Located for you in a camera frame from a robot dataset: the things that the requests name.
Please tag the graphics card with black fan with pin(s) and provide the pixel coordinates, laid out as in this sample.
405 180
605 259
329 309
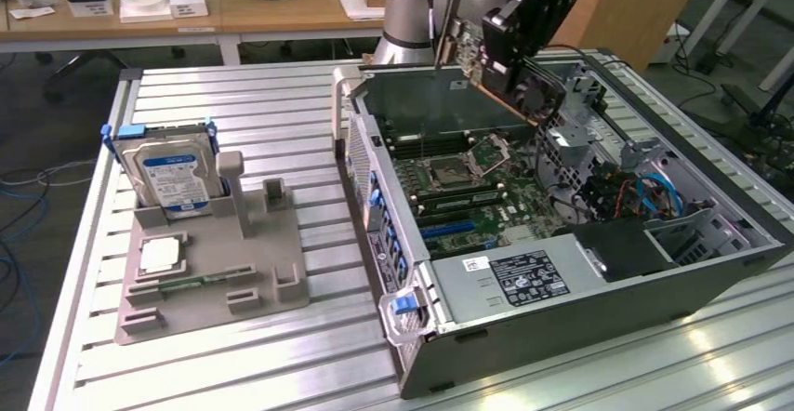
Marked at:
539 95

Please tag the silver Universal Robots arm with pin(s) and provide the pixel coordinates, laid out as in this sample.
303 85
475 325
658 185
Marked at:
410 20

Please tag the wooden cabinet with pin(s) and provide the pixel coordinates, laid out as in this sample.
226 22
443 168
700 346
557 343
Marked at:
633 11

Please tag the metal socket cover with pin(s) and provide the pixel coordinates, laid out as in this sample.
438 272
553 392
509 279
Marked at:
493 148

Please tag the metal disk bay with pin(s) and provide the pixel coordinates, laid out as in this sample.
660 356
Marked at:
713 225
570 141

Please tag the white paper stack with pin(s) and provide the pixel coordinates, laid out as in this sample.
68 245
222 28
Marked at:
359 4

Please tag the CPU socket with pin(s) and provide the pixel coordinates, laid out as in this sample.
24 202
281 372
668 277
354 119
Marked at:
450 174

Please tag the RAM stick with white labels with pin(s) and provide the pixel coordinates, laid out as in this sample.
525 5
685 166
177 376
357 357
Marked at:
462 198

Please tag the green motherboard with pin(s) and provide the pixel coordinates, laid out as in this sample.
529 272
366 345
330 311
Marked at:
515 206

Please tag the wooden desk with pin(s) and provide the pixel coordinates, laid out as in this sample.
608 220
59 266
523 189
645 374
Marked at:
279 16

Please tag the black plastic shroud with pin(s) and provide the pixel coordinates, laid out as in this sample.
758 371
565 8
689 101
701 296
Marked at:
621 253

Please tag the plain white box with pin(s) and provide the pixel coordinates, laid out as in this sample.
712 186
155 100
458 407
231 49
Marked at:
189 4

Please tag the grey power supply unit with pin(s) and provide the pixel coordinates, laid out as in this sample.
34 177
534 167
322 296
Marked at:
459 290

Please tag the blue case release latch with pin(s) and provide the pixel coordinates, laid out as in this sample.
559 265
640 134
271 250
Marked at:
403 304

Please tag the white box with white bowl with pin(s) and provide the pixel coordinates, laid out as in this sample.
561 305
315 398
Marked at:
146 9

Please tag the hard disk with blue carrier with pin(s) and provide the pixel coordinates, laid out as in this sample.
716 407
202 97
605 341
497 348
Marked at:
171 174

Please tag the white box with black top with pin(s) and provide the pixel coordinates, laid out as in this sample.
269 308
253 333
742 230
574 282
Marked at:
88 2

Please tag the silver CPU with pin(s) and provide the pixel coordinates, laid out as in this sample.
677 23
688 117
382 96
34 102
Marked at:
160 255

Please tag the grey parts rack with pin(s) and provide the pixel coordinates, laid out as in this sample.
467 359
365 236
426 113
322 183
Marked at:
205 308

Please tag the white paper slip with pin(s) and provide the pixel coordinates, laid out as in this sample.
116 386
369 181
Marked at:
31 12

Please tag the white table frame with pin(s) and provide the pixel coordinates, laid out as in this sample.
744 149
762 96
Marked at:
745 11

